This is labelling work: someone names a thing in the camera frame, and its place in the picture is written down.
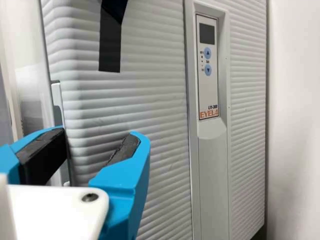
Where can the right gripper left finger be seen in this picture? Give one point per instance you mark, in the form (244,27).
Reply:
(37,155)

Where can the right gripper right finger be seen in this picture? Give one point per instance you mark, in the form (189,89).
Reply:
(125,190)

